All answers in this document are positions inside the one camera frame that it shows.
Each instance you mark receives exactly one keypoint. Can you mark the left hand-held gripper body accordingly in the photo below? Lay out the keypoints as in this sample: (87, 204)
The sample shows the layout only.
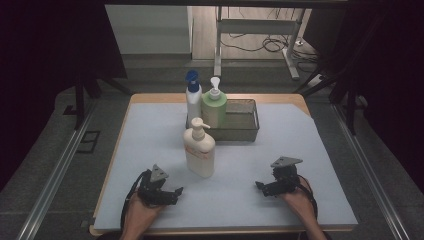
(153, 190)

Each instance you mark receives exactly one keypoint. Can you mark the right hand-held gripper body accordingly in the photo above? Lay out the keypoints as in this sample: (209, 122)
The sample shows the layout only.
(285, 180)

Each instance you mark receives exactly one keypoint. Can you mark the cream pump bottle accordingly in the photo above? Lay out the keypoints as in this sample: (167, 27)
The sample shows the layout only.
(200, 156)

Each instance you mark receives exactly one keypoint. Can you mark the metal mesh basket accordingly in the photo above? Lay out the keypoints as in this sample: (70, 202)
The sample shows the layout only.
(243, 123)

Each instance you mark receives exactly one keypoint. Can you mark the green pump bottle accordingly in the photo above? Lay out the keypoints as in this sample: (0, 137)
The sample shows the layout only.
(215, 110)

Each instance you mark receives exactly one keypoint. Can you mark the white spray bottle blue trigger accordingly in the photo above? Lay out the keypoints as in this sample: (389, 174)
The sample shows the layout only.
(193, 100)

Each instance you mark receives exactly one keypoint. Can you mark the person's right hand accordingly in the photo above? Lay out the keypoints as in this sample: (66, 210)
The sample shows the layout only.
(300, 203)

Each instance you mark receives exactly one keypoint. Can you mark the person's left hand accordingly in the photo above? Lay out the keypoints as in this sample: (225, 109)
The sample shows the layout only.
(141, 216)

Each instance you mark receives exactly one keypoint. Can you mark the light blue table mat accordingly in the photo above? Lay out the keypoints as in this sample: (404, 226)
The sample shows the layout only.
(233, 206)

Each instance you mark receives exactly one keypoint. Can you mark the black stand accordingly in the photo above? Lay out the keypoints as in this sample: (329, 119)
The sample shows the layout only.
(80, 100)
(350, 103)

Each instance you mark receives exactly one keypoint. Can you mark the dark curtain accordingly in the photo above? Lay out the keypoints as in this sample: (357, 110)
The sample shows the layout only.
(393, 83)
(50, 66)

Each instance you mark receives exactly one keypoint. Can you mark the white cabinet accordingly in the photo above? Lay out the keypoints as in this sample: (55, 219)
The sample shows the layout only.
(150, 30)

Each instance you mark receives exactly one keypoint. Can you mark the metal floor rail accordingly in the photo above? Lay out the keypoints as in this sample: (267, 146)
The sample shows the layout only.
(370, 173)
(50, 186)

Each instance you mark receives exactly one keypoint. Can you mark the white metal table frame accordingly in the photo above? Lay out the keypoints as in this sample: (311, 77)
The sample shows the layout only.
(253, 26)

